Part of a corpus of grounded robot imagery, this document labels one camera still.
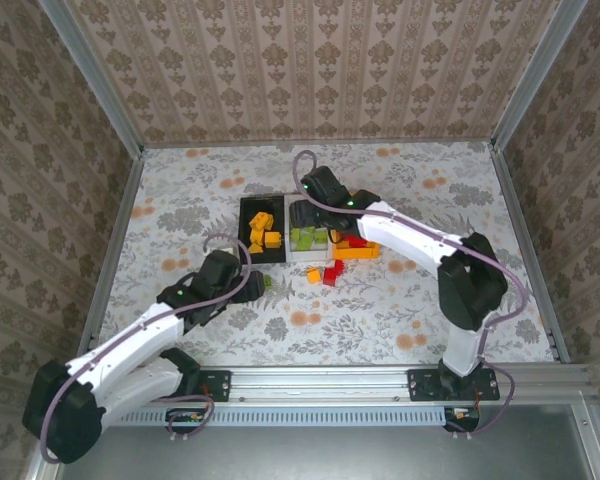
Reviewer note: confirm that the floral patterned table cover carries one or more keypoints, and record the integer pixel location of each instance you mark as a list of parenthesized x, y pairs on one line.
[(205, 175)]

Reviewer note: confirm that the yellow-orange long lego brick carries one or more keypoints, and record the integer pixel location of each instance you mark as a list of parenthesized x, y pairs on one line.
[(261, 219)]

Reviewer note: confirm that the white plastic bin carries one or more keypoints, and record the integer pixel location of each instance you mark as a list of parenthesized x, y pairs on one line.
[(307, 256)]

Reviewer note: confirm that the green long lego brick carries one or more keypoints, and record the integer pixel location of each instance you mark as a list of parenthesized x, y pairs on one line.
[(307, 244)]

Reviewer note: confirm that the aluminium back rail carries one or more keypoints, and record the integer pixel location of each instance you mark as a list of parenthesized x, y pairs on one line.
[(260, 143)]

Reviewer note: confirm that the black plastic bin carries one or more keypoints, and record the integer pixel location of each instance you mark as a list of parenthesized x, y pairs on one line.
[(245, 210)]

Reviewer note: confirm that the grey metal sheet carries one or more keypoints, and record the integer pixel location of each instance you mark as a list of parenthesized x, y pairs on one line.
[(330, 455)]

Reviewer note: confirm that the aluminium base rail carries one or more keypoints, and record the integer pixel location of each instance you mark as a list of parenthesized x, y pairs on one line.
[(320, 385)]

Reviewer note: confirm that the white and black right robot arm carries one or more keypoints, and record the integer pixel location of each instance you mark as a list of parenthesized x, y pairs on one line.
[(405, 232)]

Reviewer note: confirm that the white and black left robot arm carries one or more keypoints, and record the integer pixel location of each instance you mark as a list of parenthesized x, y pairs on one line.
[(130, 340)]

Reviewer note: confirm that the yellow plastic bin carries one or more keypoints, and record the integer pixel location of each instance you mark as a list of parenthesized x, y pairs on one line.
[(355, 252)]

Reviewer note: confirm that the green square lego brick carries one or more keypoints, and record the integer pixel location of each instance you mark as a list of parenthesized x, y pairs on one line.
[(310, 231), (321, 237), (296, 236), (267, 282)]

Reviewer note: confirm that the aluminium frame post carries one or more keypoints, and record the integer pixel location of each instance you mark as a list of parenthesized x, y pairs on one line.
[(90, 75), (540, 75)]

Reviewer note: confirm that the aluminium side rail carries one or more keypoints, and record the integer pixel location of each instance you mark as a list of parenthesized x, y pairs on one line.
[(115, 240), (530, 250)]

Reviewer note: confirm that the yellow-orange square lego brick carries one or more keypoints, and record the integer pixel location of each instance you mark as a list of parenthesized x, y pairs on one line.
[(256, 234), (313, 275), (273, 239), (254, 248)]

